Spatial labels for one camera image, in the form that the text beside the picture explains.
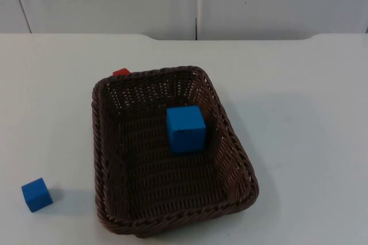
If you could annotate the small blue cube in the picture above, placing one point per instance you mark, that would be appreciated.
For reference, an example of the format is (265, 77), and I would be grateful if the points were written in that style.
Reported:
(36, 195)

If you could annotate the large blue cube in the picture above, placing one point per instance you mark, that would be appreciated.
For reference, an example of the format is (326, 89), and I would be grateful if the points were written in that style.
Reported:
(186, 130)

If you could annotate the red block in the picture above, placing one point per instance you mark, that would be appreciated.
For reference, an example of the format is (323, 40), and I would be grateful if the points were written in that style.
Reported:
(121, 72)

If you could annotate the dark brown wicker basket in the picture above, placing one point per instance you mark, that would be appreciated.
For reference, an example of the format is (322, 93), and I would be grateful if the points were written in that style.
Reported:
(161, 176)

